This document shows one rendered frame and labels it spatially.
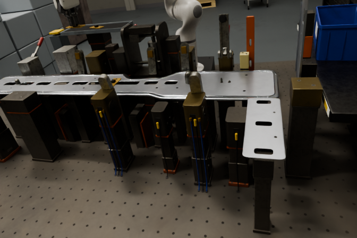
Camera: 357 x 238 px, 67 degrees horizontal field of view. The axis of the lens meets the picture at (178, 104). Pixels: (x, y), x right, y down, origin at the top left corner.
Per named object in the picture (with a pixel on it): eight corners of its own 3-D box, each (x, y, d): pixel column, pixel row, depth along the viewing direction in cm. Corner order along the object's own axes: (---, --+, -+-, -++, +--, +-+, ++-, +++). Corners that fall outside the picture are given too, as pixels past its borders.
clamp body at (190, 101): (191, 192, 97) (178, 110, 80) (198, 168, 107) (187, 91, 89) (209, 194, 95) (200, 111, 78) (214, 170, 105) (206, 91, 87)
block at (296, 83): (285, 177, 96) (292, 88, 78) (283, 162, 103) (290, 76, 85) (309, 179, 94) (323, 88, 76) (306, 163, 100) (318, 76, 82)
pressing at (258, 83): (-29, 97, 128) (-31, 94, 127) (8, 76, 146) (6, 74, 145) (279, 101, 87) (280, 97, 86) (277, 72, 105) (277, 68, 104)
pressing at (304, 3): (297, 91, 89) (308, -21, 72) (294, 76, 98) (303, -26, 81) (299, 91, 88) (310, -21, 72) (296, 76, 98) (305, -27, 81)
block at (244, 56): (241, 129, 124) (239, 54, 106) (241, 125, 127) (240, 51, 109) (249, 129, 123) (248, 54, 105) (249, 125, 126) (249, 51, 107)
